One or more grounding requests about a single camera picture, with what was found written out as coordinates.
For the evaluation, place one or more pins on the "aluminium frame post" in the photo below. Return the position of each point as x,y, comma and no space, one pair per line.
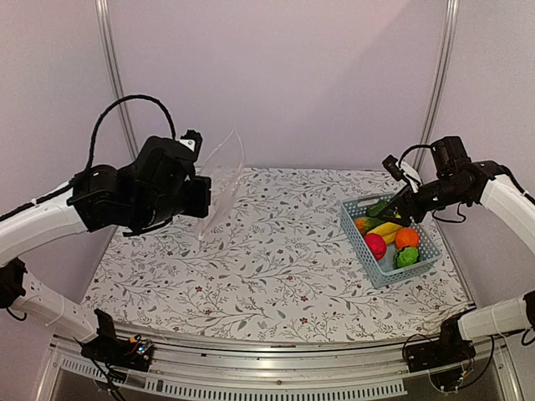
443,62
111,60

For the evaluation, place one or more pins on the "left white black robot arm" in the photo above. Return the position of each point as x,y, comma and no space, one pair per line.
94,199

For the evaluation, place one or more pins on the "green toy watermelon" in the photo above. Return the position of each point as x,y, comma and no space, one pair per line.
406,256

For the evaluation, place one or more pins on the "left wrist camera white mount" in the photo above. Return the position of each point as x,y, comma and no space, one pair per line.
192,140

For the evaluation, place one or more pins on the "clear zip top bag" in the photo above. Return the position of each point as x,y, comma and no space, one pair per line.
224,166

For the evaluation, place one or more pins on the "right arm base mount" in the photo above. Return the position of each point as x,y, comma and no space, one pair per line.
422,353

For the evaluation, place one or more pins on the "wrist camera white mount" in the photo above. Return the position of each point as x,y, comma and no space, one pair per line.
192,140
401,170

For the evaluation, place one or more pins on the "green toy pepper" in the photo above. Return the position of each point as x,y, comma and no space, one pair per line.
379,209

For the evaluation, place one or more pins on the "light blue perforated basket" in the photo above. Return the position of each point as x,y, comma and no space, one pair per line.
384,272

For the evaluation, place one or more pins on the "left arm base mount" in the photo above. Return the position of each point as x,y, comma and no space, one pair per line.
135,353

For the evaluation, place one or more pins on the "right aluminium frame post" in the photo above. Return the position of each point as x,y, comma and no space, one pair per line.
443,62

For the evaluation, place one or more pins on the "floral patterned table mat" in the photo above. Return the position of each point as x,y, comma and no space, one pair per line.
279,268

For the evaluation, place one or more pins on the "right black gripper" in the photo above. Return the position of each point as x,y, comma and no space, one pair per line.
405,196

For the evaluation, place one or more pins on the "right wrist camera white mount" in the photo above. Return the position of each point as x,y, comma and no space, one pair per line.
401,170

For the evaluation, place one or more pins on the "left aluminium frame post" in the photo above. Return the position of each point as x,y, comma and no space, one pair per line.
111,60

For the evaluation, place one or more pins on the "red toy apple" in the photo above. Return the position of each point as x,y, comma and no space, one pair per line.
376,245

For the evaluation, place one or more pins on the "orange toy orange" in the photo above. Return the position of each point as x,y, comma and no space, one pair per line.
407,237

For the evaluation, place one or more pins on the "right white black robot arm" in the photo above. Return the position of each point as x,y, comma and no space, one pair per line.
459,180

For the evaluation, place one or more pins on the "yellow toy banana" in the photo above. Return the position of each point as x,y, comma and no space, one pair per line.
387,231

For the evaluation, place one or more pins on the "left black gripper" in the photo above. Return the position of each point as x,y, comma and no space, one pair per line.
201,203

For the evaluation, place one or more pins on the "orange green toy mango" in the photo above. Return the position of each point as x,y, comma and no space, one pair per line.
365,224

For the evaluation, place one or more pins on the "front aluminium rail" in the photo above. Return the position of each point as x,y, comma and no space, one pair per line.
190,367

